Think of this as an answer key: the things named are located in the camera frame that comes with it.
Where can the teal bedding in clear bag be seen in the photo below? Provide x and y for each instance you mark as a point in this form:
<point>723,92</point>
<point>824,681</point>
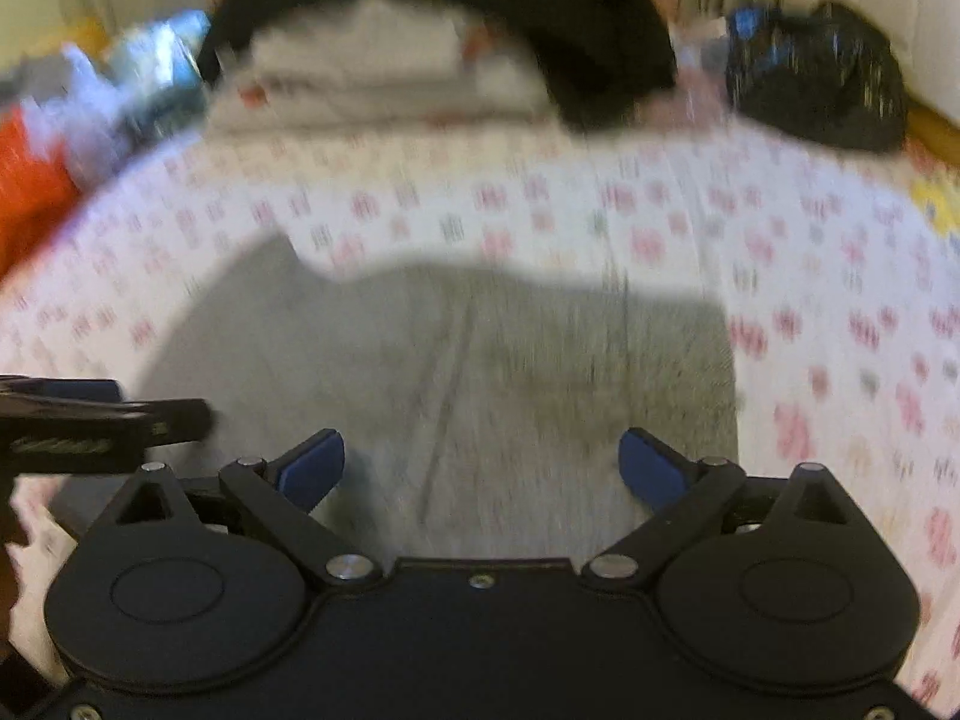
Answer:
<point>161,67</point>

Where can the black plastic bag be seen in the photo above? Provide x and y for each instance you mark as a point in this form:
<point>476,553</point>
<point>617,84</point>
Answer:
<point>817,75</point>

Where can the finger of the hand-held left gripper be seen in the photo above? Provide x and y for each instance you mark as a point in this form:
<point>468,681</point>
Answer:
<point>150,416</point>
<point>82,390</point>

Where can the black jacket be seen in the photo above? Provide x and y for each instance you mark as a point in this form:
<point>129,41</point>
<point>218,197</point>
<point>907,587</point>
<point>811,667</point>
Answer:
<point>585,22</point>

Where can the orange plastic bag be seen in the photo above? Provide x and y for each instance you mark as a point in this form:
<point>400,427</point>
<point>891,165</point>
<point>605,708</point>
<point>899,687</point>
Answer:
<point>30,187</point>

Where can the clear plastic bag pink contents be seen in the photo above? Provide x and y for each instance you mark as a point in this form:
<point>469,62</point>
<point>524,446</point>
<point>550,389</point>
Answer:
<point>697,67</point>

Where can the white plastic bag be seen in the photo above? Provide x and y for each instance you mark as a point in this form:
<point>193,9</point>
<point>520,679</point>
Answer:
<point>97,105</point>

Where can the floral bed sheet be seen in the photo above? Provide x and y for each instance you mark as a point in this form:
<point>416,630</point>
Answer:
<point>525,202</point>

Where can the white folded quilt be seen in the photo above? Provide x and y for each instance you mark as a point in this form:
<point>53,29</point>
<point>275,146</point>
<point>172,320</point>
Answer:
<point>375,67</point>

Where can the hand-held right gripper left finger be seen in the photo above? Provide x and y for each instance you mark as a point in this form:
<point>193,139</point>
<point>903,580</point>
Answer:
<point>311,465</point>

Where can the grey pants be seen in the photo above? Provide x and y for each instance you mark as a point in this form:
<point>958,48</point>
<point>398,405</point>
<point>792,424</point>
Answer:
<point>487,360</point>

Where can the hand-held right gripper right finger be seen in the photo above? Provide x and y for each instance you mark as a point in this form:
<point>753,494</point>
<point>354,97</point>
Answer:
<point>649,465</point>

